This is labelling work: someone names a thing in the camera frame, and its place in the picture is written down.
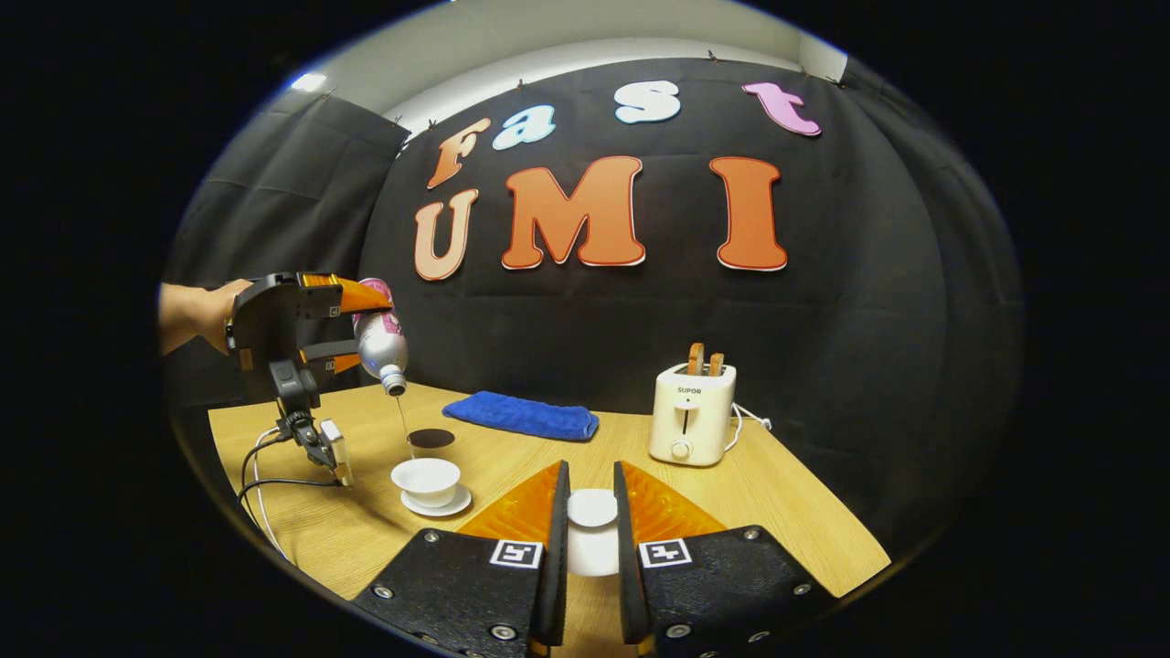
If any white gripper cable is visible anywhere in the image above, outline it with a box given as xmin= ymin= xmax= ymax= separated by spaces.
xmin=250 ymin=426 xmax=295 ymax=560

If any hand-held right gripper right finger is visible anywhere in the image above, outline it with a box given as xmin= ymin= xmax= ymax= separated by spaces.
xmin=612 ymin=462 xmax=837 ymax=658

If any white toaster cable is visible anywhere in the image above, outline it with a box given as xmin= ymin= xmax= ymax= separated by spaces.
xmin=729 ymin=402 xmax=773 ymax=452

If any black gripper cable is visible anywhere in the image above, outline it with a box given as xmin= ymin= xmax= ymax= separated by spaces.
xmin=238 ymin=430 xmax=345 ymax=515

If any silver water bottle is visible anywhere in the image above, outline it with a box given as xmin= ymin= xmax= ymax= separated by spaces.
xmin=353 ymin=278 xmax=410 ymax=397

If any blue towel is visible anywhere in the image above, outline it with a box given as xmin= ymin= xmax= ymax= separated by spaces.
xmin=442 ymin=391 xmax=601 ymax=442

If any white toaster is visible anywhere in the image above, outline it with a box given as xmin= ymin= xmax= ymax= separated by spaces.
xmin=648 ymin=363 xmax=738 ymax=467

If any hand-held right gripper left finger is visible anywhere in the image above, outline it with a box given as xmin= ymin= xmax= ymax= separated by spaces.
xmin=352 ymin=460 xmax=572 ymax=658

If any white teacup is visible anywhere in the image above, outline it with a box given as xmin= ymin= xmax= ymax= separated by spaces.
xmin=391 ymin=457 xmax=462 ymax=509

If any white saucer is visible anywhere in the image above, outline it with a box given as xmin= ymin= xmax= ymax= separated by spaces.
xmin=400 ymin=484 xmax=473 ymax=519

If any plain black backdrop cloth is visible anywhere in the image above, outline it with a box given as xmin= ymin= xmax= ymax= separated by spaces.
xmin=160 ymin=90 xmax=412 ymax=409

